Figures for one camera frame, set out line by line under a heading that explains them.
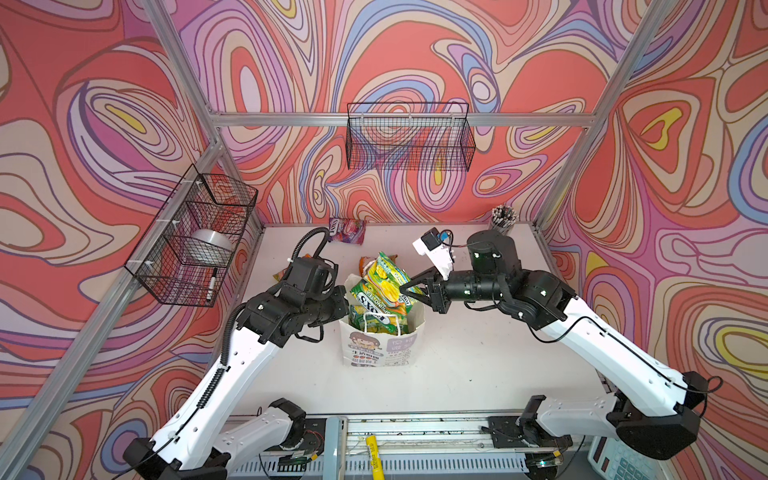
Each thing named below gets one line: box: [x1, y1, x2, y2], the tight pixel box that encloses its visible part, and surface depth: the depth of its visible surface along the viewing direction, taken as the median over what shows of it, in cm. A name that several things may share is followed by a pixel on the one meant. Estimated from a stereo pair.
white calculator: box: [587, 436, 665, 480], surface depth 69 cm
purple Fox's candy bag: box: [328, 218, 367, 245], surface depth 117 cm
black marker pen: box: [206, 267, 218, 302], surface depth 75 cm
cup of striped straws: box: [491, 204, 518, 234], surface depth 101 cm
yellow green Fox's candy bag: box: [349, 252, 421, 336], surface depth 63 cm
